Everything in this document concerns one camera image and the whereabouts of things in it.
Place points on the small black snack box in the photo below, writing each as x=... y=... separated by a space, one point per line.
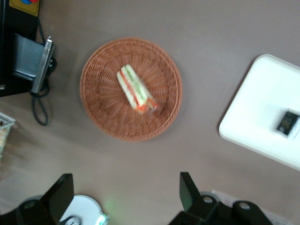
x=287 y=123

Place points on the black machine with yellow panel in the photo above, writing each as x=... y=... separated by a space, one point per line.
x=14 y=14

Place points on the round brown wicker basket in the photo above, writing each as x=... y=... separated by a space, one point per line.
x=105 y=93

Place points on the triangle sandwich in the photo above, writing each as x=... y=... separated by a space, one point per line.
x=134 y=90

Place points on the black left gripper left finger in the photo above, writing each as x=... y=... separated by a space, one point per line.
x=59 y=194

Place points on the cream plastic serving tray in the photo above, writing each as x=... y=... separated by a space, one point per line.
x=255 y=98

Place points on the grey metal machine drawer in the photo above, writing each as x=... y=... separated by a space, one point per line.
x=28 y=56

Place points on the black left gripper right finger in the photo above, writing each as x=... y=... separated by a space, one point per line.
x=189 y=194

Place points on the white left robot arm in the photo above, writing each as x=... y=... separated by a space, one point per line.
x=84 y=208

